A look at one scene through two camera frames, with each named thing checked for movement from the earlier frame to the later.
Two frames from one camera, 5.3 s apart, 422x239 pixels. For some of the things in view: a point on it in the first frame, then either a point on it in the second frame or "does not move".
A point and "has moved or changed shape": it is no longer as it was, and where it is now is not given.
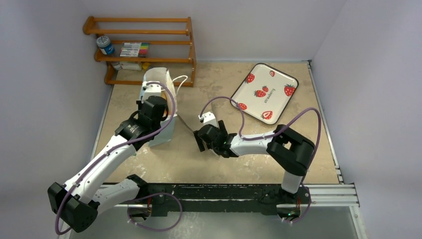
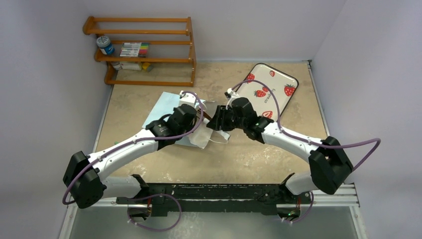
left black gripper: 140,106 -> 190,126
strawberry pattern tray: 265,92 does not move
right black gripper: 202,138 -> 218,118
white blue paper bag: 161,76 has moved or changed shape
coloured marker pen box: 135,49 does not move
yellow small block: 145,65 does not move
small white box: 131,65 does not move
